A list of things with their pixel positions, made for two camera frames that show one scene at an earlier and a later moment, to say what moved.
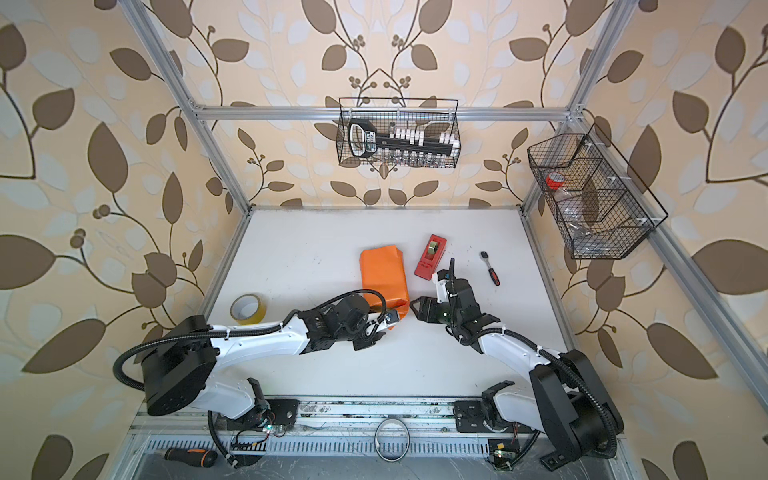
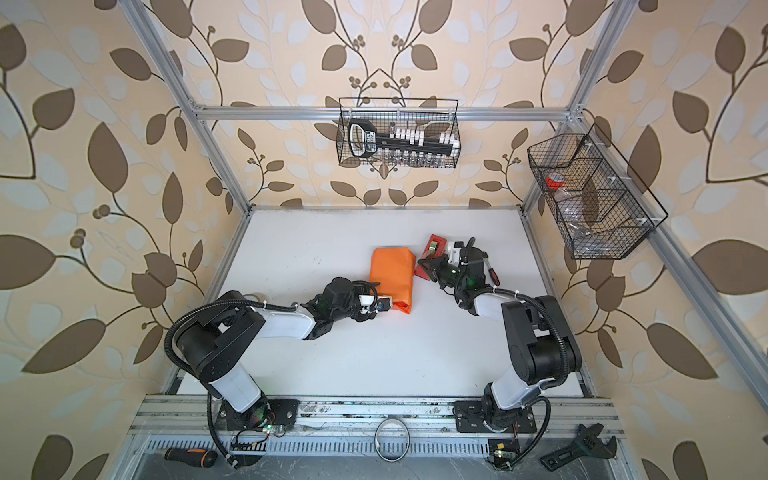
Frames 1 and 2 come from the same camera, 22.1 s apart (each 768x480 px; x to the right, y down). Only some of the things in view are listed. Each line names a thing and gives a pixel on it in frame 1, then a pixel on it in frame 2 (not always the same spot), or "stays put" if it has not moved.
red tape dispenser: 430,257 stays put
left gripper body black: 360,334 → 353,306
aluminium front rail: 327,429 stays put
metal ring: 375,440 stays put
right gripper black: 427,305 → 437,263
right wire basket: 599,202 stays put
